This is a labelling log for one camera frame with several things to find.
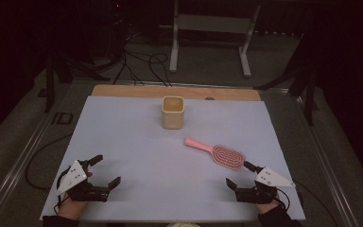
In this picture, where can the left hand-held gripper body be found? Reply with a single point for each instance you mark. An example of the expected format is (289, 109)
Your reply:
(85, 190)

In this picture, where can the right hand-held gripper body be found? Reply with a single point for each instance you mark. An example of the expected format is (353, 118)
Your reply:
(258, 194)

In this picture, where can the pink hairbrush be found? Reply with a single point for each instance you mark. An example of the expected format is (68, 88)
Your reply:
(227, 156)

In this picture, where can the beige square cup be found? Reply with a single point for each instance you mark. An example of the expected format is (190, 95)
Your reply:
(172, 121)

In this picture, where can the person's right hand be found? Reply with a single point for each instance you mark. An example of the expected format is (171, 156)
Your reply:
(266, 207)

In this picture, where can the person's left hand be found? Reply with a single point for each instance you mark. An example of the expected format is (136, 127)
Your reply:
(71, 208)

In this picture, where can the black tripod stand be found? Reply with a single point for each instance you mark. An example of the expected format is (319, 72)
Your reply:
(310, 101)
(49, 88)

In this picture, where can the white metal stand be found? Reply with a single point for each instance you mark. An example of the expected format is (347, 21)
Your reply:
(214, 23)

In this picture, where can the black floor bracket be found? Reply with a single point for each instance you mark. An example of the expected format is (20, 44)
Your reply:
(54, 118)

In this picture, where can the metal floor rail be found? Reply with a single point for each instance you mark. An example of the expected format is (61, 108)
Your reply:
(19, 164)
(324, 170)

